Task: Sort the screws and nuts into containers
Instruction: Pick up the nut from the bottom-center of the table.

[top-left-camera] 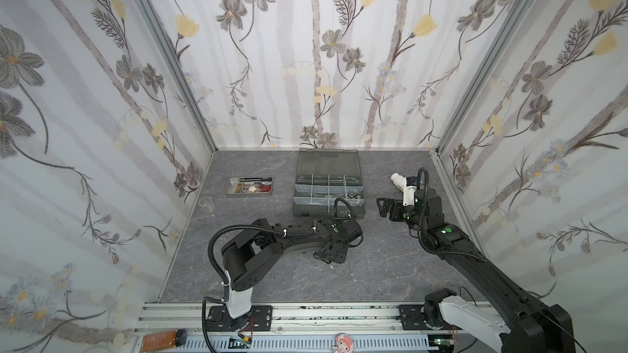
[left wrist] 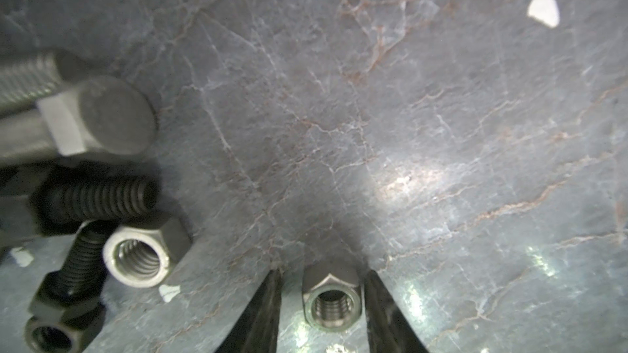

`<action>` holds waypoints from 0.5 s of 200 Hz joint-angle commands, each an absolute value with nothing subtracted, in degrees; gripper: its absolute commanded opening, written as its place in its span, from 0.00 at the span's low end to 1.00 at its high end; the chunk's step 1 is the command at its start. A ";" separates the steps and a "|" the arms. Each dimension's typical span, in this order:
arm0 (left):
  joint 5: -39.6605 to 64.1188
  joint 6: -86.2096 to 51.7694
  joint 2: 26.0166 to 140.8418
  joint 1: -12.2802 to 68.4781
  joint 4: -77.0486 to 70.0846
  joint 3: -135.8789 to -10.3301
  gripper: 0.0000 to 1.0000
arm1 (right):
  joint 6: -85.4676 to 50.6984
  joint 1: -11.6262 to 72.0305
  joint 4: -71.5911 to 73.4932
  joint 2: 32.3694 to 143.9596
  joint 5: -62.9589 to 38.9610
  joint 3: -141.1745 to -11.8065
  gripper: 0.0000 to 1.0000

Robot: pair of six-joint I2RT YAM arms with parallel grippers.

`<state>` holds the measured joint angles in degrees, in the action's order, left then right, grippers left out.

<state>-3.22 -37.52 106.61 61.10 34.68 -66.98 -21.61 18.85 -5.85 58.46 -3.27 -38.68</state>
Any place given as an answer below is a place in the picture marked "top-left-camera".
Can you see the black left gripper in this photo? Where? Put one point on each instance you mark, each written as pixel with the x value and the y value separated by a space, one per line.
pixel 338 261

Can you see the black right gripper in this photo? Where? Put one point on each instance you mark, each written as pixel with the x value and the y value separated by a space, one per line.
pixel 394 207

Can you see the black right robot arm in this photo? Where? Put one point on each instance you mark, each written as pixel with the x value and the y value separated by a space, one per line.
pixel 521 323

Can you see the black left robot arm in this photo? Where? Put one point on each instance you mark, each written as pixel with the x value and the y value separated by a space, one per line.
pixel 243 255

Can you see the white plastic bottle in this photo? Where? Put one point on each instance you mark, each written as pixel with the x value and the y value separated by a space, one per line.
pixel 399 181

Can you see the green compartment organizer box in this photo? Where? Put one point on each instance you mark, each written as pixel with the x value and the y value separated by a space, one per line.
pixel 325 181

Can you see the pink cartoon figure sticker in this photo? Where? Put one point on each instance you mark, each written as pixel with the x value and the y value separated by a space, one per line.
pixel 343 344

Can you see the clear plastic cup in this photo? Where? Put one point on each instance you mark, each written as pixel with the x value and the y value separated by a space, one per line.
pixel 206 203

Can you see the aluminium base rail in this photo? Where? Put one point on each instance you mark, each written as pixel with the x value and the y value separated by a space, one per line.
pixel 302 327

